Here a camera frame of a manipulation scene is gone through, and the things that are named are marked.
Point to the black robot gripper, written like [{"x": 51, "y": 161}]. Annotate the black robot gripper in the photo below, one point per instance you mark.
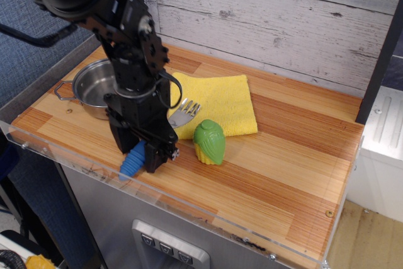
[{"x": 142, "y": 115}]

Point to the clear acrylic table guard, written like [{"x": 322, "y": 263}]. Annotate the clear acrylic table guard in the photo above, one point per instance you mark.
[{"x": 279, "y": 192}]

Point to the white ribbed side cabinet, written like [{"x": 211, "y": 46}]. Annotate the white ribbed side cabinet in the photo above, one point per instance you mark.
[{"x": 376, "y": 180}]

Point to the yellow object bottom left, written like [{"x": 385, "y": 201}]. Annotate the yellow object bottom left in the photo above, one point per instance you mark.
[{"x": 39, "y": 262}]

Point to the silver button control panel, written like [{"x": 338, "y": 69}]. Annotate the silver button control panel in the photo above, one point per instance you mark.
[{"x": 159, "y": 249}]

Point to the black right frame post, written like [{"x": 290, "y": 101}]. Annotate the black right frame post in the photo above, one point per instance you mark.
[{"x": 381, "y": 66}]

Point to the green yellow toy corn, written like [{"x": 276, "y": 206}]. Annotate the green yellow toy corn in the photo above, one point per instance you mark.
[{"x": 209, "y": 141}]

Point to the blue handled metal fork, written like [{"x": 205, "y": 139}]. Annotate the blue handled metal fork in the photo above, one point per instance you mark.
[{"x": 135, "y": 159}]

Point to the stainless steel cabinet front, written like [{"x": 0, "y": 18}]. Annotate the stainless steel cabinet front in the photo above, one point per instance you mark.
[{"x": 110, "y": 212}]

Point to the yellow folded cloth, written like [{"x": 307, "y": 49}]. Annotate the yellow folded cloth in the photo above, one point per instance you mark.
[{"x": 225, "y": 100}]

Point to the stainless steel pot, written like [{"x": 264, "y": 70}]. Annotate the stainless steel pot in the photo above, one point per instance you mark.
[{"x": 90, "y": 85}]

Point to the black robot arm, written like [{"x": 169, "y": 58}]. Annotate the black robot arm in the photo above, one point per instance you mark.
[{"x": 127, "y": 34}]

